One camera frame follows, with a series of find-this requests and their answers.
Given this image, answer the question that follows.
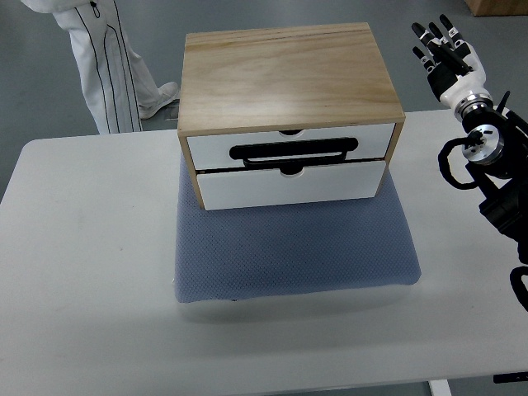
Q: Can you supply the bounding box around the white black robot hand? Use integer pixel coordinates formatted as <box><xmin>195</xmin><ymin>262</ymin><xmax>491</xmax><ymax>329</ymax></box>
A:
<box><xmin>412</xmin><ymin>14</ymin><xmax>493</xmax><ymax>120</ymax></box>

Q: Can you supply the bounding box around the black drawer handle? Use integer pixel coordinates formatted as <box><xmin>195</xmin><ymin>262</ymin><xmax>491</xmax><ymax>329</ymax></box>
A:
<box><xmin>229</xmin><ymin>137</ymin><xmax>359</xmax><ymax>168</ymax></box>

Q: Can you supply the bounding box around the white drawer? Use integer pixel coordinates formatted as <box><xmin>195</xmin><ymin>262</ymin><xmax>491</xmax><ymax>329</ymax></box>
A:
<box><xmin>197</xmin><ymin>161</ymin><xmax>386</xmax><ymax>210</ymax></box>
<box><xmin>187</xmin><ymin>123</ymin><xmax>395</xmax><ymax>171</ymax></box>

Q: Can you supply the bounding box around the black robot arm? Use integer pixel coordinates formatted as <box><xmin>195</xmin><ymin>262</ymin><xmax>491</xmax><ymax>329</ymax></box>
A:
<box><xmin>438</xmin><ymin>92</ymin><xmax>527</xmax><ymax>309</ymax></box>

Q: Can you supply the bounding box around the wooden drawer cabinet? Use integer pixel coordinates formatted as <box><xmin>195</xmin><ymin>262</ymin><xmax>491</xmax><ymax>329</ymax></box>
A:
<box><xmin>178</xmin><ymin>23</ymin><xmax>405</xmax><ymax>210</ymax></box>

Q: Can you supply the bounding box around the cardboard box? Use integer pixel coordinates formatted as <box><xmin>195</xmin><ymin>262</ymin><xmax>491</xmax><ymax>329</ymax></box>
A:
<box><xmin>464</xmin><ymin>0</ymin><xmax>528</xmax><ymax>17</ymax></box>

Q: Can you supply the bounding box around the blue mesh cushion mat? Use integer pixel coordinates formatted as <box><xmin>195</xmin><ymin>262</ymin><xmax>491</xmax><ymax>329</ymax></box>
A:
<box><xmin>174</xmin><ymin>168</ymin><xmax>422</xmax><ymax>303</ymax></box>

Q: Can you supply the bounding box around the black table control panel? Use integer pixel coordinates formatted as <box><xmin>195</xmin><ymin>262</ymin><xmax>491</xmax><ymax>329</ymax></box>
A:
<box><xmin>493</xmin><ymin>371</ymin><xmax>528</xmax><ymax>384</ymax></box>

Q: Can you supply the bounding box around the white table leg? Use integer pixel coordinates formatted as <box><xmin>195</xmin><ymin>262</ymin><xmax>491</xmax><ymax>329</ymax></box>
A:
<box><xmin>428</xmin><ymin>379</ymin><xmax>452</xmax><ymax>396</ymax></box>

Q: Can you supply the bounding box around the person in white trousers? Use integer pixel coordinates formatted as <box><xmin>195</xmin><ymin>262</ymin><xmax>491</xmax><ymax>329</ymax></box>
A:
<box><xmin>50</xmin><ymin>0</ymin><xmax>181</xmax><ymax>134</ymax></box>

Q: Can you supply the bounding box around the grey metal floor bracket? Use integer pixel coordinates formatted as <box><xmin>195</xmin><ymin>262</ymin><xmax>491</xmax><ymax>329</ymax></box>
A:
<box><xmin>164</xmin><ymin>99</ymin><xmax>180</xmax><ymax>121</ymax></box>

